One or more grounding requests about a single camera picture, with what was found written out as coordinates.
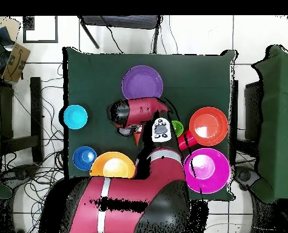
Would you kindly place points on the green cup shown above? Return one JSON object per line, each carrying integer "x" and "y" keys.
{"x": 178, "y": 127}

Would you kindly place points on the red cup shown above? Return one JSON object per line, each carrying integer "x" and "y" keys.
{"x": 186, "y": 142}

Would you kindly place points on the purple bowl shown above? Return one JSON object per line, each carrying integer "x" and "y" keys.
{"x": 142, "y": 82}

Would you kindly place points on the large pink bowl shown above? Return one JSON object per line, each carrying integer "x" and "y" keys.
{"x": 206, "y": 170}

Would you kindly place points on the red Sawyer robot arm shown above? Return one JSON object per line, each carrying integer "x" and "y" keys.
{"x": 134, "y": 194}

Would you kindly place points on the large yellow bowl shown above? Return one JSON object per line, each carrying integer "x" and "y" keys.
{"x": 113, "y": 165}

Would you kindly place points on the orange bowl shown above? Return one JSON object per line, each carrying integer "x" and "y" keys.
{"x": 208, "y": 126}

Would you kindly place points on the small dark blue bowl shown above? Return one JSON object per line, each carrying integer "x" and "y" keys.
{"x": 84, "y": 158}

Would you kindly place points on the dark green tablecloth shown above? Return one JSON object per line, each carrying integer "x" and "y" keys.
{"x": 97, "y": 80}

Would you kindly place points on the small cyan ribbed bowl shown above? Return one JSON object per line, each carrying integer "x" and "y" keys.
{"x": 75, "y": 117}

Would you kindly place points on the black H-shaped stand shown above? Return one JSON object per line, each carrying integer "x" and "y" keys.
{"x": 252, "y": 111}
{"x": 35, "y": 116}

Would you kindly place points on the black folding chair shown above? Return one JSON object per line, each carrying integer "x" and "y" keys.
{"x": 119, "y": 21}

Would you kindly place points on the cardboard box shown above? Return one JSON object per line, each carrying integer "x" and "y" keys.
{"x": 16, "y": 63}

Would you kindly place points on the beige board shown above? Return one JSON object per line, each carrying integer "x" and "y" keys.
{"x": 14, "y": 29}

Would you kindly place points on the black square frame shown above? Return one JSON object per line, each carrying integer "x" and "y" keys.
{"x": 40, "y": 41}

